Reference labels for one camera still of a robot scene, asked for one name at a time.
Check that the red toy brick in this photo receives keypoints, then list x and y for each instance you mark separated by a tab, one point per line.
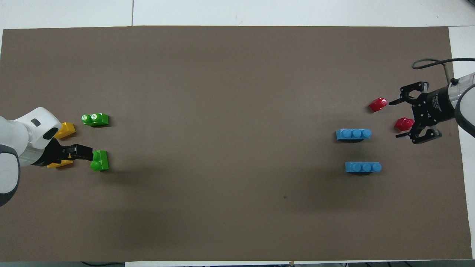
403	124
378	104

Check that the blue three-stud toy brick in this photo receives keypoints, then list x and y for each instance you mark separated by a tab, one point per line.
363	167
353	134

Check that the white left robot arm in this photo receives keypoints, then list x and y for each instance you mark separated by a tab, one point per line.
22	141

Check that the yellow toy brick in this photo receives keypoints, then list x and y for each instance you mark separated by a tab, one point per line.
63	164
68	129

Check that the plain green toy brick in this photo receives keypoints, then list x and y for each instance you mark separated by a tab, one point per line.
101	161

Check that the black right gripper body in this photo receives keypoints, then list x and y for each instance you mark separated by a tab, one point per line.
432	107

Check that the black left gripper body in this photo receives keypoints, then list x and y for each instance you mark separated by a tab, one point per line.
55	152

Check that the brown table mat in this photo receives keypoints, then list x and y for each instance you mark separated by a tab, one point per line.
237	111

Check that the green brick with white studs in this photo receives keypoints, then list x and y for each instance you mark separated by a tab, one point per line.
95	119

